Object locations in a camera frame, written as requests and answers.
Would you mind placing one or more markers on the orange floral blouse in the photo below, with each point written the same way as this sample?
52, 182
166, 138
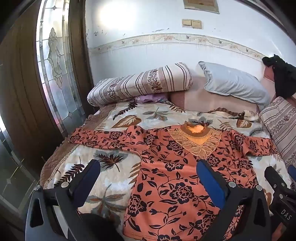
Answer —
173, 176

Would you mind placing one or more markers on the long striped floral pillow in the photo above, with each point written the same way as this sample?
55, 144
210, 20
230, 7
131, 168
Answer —
138, 83

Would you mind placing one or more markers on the leaf print blanket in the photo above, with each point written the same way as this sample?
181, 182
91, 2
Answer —
76, 157

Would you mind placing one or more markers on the wooden door with leaded glass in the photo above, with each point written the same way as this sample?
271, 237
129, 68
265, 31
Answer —
20, 92

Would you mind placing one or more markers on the black cloth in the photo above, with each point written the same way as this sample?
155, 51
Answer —
284, 76

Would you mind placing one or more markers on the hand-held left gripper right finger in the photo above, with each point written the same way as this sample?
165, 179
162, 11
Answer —
208, 179

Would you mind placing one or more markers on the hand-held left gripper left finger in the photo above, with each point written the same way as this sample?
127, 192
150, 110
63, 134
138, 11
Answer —
92, 170

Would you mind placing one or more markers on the pink headboard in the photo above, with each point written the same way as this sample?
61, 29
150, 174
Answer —
269, 75

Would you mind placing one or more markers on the purple cloth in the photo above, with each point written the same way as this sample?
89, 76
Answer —
150, 98

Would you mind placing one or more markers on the pink bedsheet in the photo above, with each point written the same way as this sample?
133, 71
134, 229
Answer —
196, 98

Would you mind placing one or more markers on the framed wall picture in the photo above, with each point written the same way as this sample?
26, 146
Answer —
201, 5

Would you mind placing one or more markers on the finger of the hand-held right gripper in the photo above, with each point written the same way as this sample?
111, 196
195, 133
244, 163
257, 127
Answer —
274, 177
292, 171

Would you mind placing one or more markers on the short striped floral pillow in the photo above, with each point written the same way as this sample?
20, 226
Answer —
279, 120

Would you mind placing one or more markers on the light blue pillow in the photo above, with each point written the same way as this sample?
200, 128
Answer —
233, 84

